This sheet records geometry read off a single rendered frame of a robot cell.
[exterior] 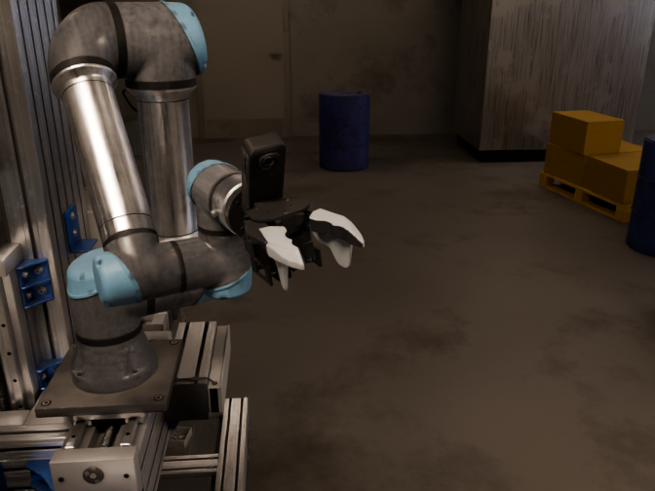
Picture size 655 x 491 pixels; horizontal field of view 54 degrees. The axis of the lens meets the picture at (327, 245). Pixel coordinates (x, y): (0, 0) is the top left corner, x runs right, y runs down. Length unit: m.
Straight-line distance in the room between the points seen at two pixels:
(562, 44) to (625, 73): 0.77
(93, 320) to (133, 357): 0.10
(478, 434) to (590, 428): 0.48
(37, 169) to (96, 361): 0.37
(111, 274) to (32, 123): 0.49
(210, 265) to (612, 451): 2.25
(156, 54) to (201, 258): 0.35
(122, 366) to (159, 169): 0.36
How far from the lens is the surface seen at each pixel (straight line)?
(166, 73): 1.08
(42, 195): 1.31
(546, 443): 2.85
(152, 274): 0.88
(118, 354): 1.20
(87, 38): 1.05
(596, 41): 7.35
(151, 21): 1.08
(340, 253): 0.72
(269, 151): 0.71
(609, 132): 6.00
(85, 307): 1.17
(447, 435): 2.79
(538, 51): 7.11
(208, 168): 0.91
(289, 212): 0.72
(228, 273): 0.92
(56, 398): 1.24
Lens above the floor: 1.70
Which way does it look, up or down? 22 degrees down
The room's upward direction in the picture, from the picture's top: straight up
